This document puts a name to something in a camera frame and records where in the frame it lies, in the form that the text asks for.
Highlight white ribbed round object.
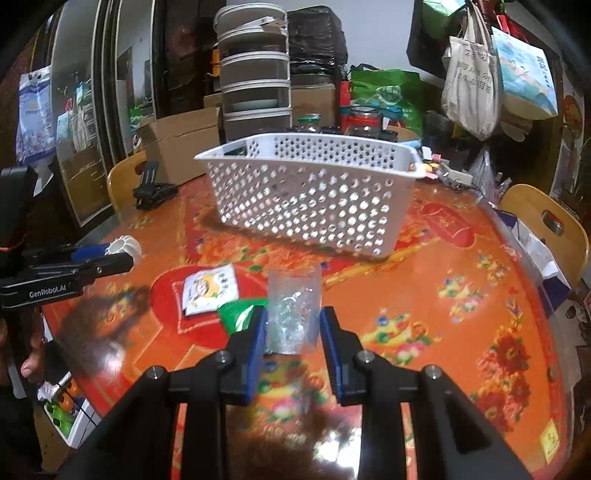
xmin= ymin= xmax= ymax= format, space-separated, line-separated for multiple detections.
xmin=105 ymin=235 xmax=142 ymax=266

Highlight green foil snack bag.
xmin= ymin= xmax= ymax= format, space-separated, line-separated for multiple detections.
xmin=216 ymin=298 xmax=269 ymax=336

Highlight white cartoon snack packet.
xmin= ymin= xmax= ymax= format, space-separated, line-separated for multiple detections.
xmin=181 ymin=265 xmax=239 ymax=316

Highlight clear plastic bag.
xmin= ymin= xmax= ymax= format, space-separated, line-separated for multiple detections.
xmin=266 ymin=264 xmax=322 ymax=355

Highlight operator hand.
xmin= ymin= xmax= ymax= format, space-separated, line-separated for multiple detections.
xmin=20 ymin=317 xmax=45 ymax=383

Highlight left wooden chair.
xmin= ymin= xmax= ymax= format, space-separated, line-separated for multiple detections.
xmin=106 ymin=151 xmax=147 ymax=213

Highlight wooden chair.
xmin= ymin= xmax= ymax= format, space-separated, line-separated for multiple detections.
xmin=106 ymin=151 xmax=147 ymax=213
xmin=500 ymin=184 xmax=589 ymax=288

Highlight black folding phone stand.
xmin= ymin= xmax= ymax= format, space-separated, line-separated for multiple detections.
xmin=132 ymin=161 xmax=179 ymax=211

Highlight blue white hanging packet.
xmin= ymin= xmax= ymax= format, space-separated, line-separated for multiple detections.
xmin=15 ymin=66 xmax=56 ymax=165

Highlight red floral tablecloth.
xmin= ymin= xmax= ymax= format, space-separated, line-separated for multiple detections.
xmin=43 ymin=178 xmax=571 ymax=479

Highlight white perforated plastic basket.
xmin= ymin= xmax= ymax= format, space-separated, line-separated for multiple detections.
xmin=194 ymin=133 xmax=426 ymax=259

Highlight blue white bag on chair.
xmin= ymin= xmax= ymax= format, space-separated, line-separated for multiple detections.
xmin=496 ymin=210 xmax=571 ymax=311

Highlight right wooden chair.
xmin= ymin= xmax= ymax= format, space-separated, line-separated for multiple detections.
xmin=500 ymin=184 xmax=589 ymax=288

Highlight red lid glass jar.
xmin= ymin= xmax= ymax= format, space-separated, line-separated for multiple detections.
xmin=346 ymin=106 xmax=383 ymax=139

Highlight green lid glass jar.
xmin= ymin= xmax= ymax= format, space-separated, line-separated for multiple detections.
xmin=297 ymin=113 xmax=321 ymax=133

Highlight brown cardboard box behind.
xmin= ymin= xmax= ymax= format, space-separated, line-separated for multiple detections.
xmin=291 ymin=84 xmax=339 ymax=127

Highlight grey plastic drawer tower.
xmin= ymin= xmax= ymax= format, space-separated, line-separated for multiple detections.
xmin=213 ymin=2 xmax=293 ymax=141

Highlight green shopping bag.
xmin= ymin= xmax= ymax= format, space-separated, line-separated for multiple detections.
xmin=349 ymin=64 xmax=424 ymax=137

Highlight beige canvas tote bag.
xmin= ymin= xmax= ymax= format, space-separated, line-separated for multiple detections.
xmin=442 ymin=1 xmax=502 ymax=141

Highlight black plastic covered bundle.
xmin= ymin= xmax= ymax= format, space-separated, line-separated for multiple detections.
xmin=287 ymin=5 xmax=349 ymax=67

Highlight blue illustrated tote bag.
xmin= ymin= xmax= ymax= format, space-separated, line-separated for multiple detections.
xmin=492 ymin=28 xmax=558 ymax=120

